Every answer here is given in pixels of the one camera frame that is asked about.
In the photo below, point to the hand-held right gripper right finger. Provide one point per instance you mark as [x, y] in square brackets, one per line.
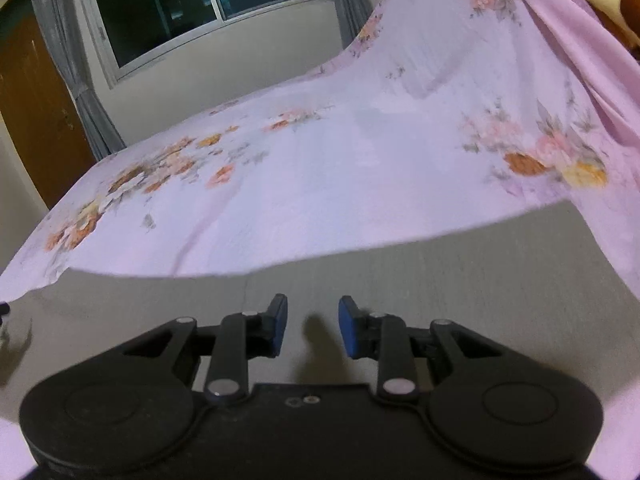
[347, 329]

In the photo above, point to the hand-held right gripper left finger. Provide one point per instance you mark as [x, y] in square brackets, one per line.
[278, 325]

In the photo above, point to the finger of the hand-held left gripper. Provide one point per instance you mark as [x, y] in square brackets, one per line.
[3, 309]

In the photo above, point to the grey pants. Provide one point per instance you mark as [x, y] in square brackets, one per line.
[500, 270]

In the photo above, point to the pink floral bed sheet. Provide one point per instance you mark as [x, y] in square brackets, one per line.
[380, 160]

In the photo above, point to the brown wooden door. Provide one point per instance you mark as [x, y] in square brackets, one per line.
[40, 110]

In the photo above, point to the sliding glass window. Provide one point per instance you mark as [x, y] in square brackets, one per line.
[200, 5]

